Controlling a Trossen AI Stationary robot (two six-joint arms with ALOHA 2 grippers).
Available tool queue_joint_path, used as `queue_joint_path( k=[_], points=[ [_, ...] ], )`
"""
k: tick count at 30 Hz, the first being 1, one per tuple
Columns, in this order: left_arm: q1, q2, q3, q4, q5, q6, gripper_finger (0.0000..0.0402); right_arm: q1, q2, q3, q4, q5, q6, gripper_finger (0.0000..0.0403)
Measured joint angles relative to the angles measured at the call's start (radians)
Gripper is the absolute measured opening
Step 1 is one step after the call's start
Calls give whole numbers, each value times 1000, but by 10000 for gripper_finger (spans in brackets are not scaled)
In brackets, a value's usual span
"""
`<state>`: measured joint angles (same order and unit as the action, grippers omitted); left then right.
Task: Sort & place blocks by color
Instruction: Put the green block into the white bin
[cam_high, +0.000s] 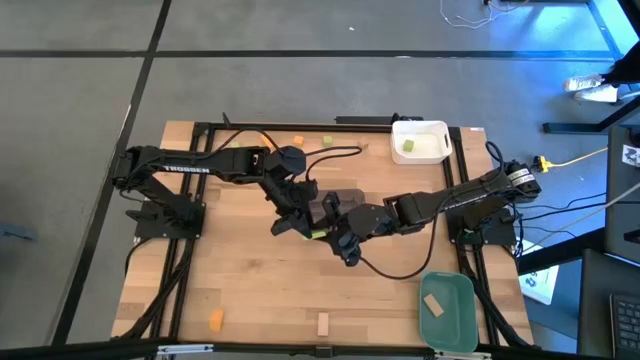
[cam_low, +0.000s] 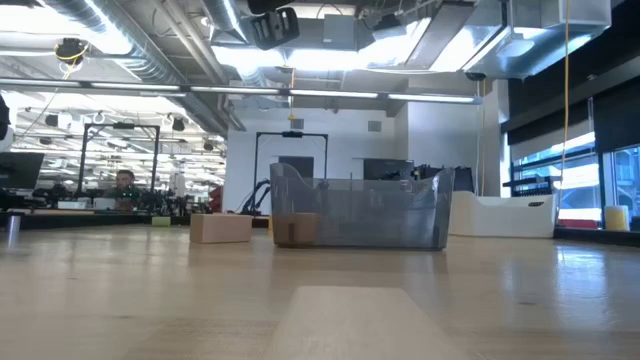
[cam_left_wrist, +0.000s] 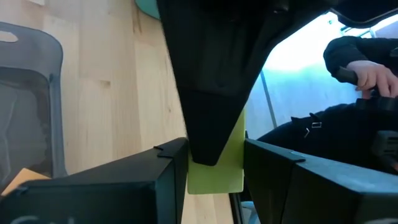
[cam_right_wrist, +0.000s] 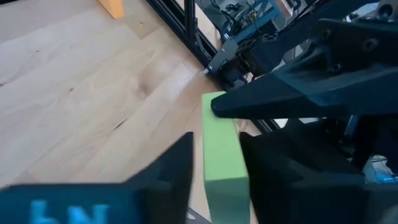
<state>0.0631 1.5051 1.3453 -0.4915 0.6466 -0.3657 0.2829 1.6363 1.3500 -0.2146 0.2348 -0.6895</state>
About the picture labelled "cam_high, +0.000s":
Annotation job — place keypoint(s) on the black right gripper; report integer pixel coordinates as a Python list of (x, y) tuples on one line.
[(367, 225)]

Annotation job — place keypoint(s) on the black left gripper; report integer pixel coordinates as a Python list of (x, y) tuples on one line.
[(287, 197)]

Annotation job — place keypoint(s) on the long green wooden block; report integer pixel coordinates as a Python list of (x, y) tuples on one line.
[(320, 234)]

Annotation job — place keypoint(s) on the grey transparent plastic bin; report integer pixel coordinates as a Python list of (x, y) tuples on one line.
[(352, 196)]

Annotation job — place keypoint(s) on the natural wooden block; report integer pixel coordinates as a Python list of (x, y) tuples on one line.
[(433, 305), (363, 144), (323, 324)]

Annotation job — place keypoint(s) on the small orange wooden cube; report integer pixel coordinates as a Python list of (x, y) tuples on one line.
[(298, 141)]

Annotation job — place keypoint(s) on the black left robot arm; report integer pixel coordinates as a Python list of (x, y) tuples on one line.
[(200, 165)]

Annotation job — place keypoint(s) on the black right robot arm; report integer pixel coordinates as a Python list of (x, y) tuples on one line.
[(450, 200)]

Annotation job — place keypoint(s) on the white plastic bin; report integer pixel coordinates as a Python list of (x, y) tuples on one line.
[(430, 150)]

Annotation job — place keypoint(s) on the green plastic bin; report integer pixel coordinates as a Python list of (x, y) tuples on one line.
[(447, 330)]

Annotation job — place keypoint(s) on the yellow power plug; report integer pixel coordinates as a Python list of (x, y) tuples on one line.
[(540, 163)]

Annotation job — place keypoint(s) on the white paper sign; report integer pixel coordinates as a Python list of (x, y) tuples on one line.
[(540, 285)]

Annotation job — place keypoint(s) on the black diagonal beam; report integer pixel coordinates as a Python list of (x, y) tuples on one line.
[(560, 252)]

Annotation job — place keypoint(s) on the black front beam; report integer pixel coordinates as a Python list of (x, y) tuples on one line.
[(75, 350)]

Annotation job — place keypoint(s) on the black floor stand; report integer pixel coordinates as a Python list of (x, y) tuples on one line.
[(570, 128)]

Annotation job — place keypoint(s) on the dark laptop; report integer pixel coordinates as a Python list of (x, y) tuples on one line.
[(595, 300)]

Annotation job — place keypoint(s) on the person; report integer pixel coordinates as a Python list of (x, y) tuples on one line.
[(582, 82)]

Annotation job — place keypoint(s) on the dark grey computer case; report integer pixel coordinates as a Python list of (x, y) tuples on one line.
[(622, 210)]

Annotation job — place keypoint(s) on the white marker tag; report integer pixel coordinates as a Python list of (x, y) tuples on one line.
[(632, 155)]

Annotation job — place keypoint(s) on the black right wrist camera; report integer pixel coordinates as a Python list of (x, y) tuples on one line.
[(351, 255)]

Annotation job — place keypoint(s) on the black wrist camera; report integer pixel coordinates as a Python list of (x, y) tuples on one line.
[(308, 190), (351, 255)]

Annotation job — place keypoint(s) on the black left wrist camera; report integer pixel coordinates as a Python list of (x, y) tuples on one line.
[(308, 190)]

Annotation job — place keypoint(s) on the black aluminium table frame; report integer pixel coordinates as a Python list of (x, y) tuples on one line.
[(300, 125)]

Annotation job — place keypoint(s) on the black table camera mount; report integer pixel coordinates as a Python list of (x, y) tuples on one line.
[(324, 352)]

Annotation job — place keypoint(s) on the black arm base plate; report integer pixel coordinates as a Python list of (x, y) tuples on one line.
[(150, 227), (500, 235)]

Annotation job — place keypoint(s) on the silver metal bracket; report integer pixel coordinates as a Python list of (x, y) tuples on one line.
[(465, 356), (185, 349)]

